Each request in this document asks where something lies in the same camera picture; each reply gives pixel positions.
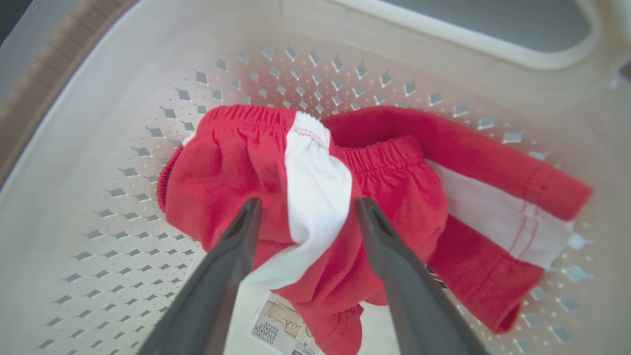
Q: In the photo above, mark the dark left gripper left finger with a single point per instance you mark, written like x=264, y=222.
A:
x=212, y=296

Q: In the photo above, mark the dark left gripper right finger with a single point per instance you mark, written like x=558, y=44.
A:
x=414, y=296

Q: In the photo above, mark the red shorts with white stripe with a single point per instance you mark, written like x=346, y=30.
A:
x=236, y=172

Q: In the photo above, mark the white perforated laundry basket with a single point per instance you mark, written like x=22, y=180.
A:
x=123, y=123

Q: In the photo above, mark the paper product label sticker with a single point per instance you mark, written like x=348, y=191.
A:
x=276, y=325

